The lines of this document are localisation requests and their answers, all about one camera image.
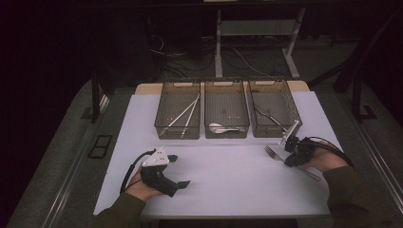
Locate white spoon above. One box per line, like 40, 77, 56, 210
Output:
208, 123, 242, 135

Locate translucent grey plastic bin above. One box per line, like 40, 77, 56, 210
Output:
247, 78, 303, 139
154, 79, 202, 141
203, 79, 251, 140

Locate metal table knife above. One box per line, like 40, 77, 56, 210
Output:
254, 106, 288, 133

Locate black floor cables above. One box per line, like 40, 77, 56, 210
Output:
146, 29, 217, 79

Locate white metal desk frame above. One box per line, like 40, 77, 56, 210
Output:
214, 8, 307, 80

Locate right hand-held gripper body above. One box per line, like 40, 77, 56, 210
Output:
278, 119, 317, 166

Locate person's left hand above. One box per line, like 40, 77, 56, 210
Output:
125, 170, 165, 202

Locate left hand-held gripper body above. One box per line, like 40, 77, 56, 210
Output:
141, 145, 179, 199

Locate person's right hand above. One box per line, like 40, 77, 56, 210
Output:
299, 141, 350, 174

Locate white table cover sheet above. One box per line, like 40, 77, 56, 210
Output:
93, 90, 343, 219

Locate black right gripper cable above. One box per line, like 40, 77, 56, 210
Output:
303, 136, 355, 169

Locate metal floor rail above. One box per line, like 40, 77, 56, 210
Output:
41, 94, 111, 228
340, 101, 403, 207

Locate black metal stand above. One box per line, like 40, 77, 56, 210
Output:
351, 74, 378, 124
80, 67, 102, 124

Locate white floor cable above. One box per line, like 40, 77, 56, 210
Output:
230, 47, 274, 78

